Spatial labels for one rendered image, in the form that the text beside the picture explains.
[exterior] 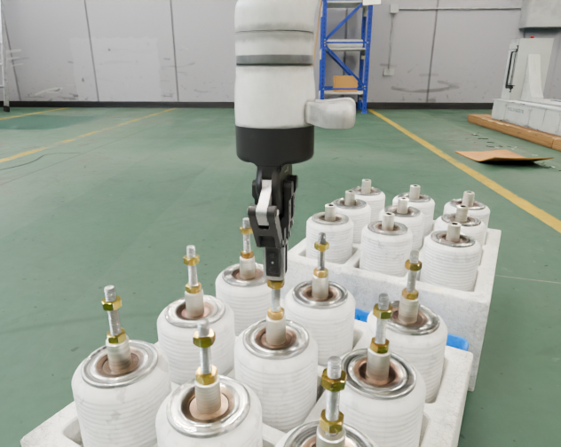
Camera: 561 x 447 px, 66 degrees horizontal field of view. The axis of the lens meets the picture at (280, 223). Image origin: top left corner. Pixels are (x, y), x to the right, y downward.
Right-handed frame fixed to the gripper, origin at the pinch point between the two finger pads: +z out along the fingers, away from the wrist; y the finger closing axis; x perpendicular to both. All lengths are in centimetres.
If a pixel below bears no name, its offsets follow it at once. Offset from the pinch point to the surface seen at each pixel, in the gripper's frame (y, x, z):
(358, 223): -50, 8, 13
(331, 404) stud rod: 15.4, 7.2, 4.1
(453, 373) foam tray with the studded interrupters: -7.0, 21.1, 17.1
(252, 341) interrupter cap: 1.3, -2.5, 9.6
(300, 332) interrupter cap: -1.5, 2.5, 9.7
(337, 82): -561, -30, -1
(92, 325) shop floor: -33, -49, 35
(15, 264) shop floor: -57, -90, 35
